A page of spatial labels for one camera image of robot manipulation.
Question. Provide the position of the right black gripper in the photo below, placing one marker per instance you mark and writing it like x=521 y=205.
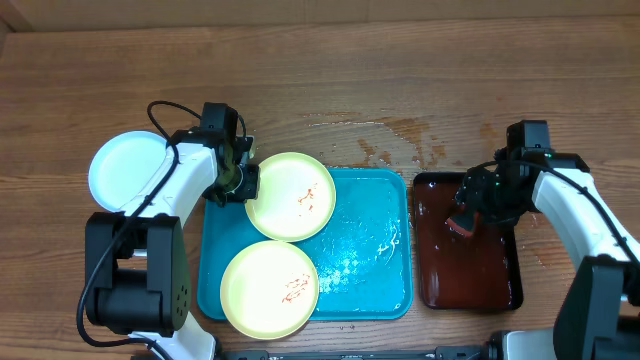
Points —
x=476 y=198

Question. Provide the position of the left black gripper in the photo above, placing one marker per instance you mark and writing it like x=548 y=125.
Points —
x=250 y=189

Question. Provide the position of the red black sponge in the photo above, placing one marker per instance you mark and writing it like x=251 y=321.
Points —
x=463 y=223

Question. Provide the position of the yellow plate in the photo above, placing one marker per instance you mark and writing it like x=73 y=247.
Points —
x=269 y=290
x=296 y=197

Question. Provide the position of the light blue plate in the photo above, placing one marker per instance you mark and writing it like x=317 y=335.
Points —
x=123 y=166

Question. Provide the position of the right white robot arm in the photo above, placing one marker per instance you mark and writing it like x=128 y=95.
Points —
x=528 y=175

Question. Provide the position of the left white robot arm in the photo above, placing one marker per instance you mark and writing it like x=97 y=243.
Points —
x=137 y=276

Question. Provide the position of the dark red water tray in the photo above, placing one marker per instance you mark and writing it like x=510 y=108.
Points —
x=480 y=273

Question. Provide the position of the teal plastic tray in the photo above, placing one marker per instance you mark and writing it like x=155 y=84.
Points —
x=363 y=254

